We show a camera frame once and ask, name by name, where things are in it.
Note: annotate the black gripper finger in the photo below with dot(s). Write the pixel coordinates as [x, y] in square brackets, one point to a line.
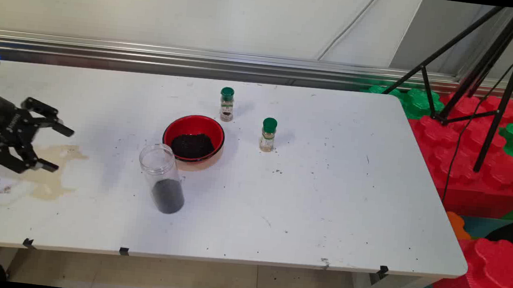
[19, 159]
[45, 114]

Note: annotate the clear plastic jar black seeds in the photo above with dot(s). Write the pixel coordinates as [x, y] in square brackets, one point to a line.
[167, 196]

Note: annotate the black table edge clip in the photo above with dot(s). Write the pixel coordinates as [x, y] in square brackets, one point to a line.
[29, 243]
[382, 271]
[124, 251]

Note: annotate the red bowl with black seeds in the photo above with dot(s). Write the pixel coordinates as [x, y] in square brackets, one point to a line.
[193, 145]

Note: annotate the green-capped spice bottle dark contents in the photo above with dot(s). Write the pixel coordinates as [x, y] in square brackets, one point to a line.
[226, 108]

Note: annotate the green-capped spice bottle pale contents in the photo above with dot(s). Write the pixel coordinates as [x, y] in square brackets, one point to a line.
[268, 138]

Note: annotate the green cloth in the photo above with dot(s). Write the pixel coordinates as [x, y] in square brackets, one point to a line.
[418, 103]

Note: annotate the orange foam piece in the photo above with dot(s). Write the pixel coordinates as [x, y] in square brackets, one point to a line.
[458, 227]

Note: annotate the black tripod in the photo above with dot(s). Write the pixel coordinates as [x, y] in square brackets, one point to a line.
[500, 108]

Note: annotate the aluminium wall rail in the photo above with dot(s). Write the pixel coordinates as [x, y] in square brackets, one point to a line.
[152, 56]

